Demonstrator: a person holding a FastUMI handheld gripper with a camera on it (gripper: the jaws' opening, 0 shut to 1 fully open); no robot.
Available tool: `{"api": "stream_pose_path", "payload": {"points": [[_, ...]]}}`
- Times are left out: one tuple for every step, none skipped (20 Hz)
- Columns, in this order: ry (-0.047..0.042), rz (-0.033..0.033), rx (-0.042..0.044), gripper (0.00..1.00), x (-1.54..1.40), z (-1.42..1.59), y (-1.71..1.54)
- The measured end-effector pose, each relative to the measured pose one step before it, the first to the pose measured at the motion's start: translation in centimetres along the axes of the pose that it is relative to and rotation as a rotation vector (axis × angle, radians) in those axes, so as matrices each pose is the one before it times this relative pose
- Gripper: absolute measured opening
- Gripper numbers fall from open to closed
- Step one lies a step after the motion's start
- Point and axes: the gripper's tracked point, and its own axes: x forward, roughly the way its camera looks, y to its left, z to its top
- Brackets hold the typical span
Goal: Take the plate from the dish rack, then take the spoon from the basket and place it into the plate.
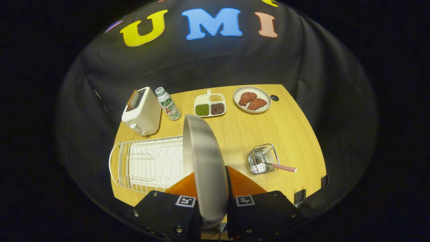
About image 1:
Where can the white toaster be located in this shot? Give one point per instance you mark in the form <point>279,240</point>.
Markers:
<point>144,114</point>

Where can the beige round plate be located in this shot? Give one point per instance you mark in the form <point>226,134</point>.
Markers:
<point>205,168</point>

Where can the white drip tray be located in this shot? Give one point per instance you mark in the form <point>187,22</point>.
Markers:
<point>154,164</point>

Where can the brown toast slice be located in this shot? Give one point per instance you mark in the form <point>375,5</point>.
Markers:
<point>133,99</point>

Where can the white bottle green label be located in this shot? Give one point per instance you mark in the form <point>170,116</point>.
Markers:
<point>168,104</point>

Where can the black table edge clamp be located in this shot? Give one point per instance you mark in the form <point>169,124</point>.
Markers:
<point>299,196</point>

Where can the black table grommet hole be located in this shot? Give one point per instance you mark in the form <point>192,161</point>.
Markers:
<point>274,98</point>

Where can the black backdrop cloth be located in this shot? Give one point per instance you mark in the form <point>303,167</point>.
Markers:
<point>218,60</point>

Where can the red meat piece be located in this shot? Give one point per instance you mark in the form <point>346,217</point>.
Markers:
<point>258,104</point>
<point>247,98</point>

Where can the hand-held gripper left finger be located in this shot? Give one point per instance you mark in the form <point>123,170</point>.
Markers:
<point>164,211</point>

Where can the beige plate with meat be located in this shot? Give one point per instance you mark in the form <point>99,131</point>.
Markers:
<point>262,93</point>

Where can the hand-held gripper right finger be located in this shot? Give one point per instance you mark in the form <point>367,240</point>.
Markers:
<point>262,211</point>

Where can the white divided bean tray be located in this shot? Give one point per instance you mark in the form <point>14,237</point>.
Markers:
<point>210,105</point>

